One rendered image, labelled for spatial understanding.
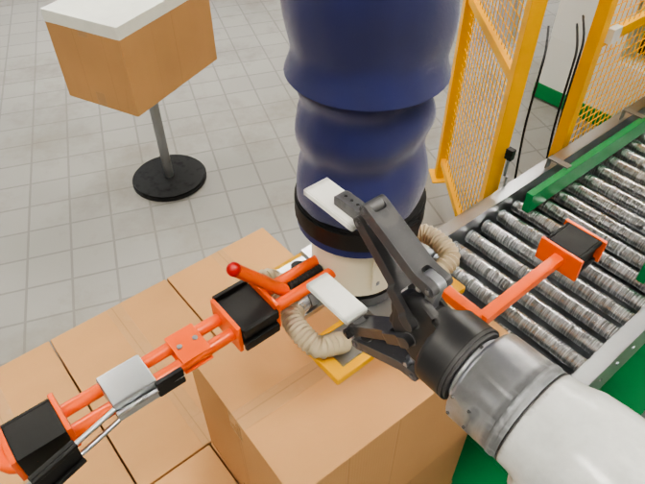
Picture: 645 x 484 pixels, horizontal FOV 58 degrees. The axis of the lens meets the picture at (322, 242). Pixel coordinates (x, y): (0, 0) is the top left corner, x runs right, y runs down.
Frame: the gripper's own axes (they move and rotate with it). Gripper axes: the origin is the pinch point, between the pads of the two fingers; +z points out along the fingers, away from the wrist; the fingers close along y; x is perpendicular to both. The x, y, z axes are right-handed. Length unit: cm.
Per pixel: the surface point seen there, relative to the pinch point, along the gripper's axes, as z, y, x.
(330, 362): 11.4, 45.5, 11.5
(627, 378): -12, 158, 147
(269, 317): 17.4, 32.1, 3.4
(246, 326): 18.9, 32.8, -0.2
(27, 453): 20, 32, -35
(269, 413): 19, 64, 2
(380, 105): 12.4, -2.7, 20.1
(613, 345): -10, 98, 103
